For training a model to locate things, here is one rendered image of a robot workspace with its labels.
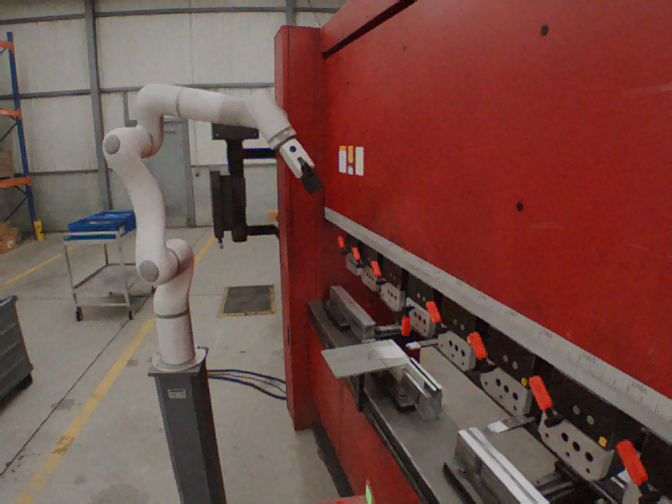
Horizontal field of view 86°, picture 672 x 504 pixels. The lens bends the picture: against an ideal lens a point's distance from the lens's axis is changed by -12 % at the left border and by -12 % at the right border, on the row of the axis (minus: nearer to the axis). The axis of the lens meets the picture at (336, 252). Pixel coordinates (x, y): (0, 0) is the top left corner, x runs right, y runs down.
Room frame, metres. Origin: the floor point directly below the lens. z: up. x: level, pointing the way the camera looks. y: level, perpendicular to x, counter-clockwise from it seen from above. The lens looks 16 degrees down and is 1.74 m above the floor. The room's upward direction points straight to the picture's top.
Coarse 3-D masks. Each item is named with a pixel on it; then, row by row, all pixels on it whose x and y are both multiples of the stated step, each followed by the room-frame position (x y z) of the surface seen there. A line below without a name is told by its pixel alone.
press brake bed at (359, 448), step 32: (320, 352) 1.82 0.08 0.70; (320, 384) 1.83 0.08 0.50; (352, 384) 1.37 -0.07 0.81; (320, 416) 1.93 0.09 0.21; (352, 416) 1.36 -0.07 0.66; (320, 448) 1.88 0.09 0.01; (352, 448) 1.35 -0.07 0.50; (384, 448) 1.06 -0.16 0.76; (352, 480) 1.34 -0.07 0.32; (384, 480) 1.05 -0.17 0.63
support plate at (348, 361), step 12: (336, 348) 1.33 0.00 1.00; (348, 348) 1.33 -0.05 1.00; (360, 348) 1.33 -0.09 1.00; (336, 360) 1.24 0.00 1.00; (348, 360) 1.24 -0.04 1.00; (360, 360) 1.24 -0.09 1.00; (372, 360) 1.24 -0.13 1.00; (384, 360) 1.24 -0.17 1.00; (396, 360) 1.24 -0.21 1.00; (336, 372) 1.16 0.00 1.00; (348, 372) 1.16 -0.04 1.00; (360, 372) 1.17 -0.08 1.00
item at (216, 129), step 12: (216, 132) 2.09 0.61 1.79; (228, 132) 2.11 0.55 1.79; (240, 132) 2.13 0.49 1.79; (252, 132) 2.15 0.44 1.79; (228, 144) 2.49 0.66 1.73; (240, 144) 2.53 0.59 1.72; (228, 156) 2.49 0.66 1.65; (240, 156) 2.51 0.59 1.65; (228, 168) 2.52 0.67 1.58; (240, 168) 2.52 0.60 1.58; (240, 180) 2.51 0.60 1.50; (240, 192) 2.51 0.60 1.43; (240, 204) 2.50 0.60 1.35; (240, 216) 2.51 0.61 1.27; (240, 228) 2.50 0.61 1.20; (240, 240) 2.51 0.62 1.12
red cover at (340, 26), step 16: (352, 0) 1.67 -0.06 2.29; (368, 0) 1.51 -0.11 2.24; (384, 0) 1.38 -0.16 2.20; (400, 0) 1.28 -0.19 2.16; (416, 0) 1.27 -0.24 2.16; (336, 16) 1.86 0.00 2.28; (352, 16) 1.67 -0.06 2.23; (368, 16) 1.51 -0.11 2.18; (384, 16) 1.44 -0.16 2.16; (320, 32) 2.10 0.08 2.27; (336, 32) 1.86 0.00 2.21; (352, 32) 1.67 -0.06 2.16; (320, 48) 2.10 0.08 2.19; (336, 48) 1.94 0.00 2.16
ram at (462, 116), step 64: (448, 0) 1.06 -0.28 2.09; (512, 0) 0.83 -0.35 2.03; (576, 0) 0.68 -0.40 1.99; (640, 0) 0.57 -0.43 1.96; (384, 64) 1.42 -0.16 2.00; (448, 64) 1.05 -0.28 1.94; (512, 64) 0.82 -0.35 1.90; (576, 64) 0.67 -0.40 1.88; (640, 64) 0.56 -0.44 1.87; (384, 128) 1.41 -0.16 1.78; (448, 128) 1.04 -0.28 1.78; (512, 128) 0.81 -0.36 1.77; (576, 128) 0.66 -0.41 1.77; (640, 128) 0.55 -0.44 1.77; (384, 192) 1.40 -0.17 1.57; (448, 192) 1.02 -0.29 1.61; (512, 192) 0.80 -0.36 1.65; (576, 192) 0.65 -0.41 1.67; (640, 192) 0.54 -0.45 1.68; (448, 256) 1.00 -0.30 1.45; (512, 256) 0.78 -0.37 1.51; (576, 256) 0.63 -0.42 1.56; (640, 256) 0.52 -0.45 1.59; (576, 320) 0.61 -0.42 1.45; (640, 320) 0.50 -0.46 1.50
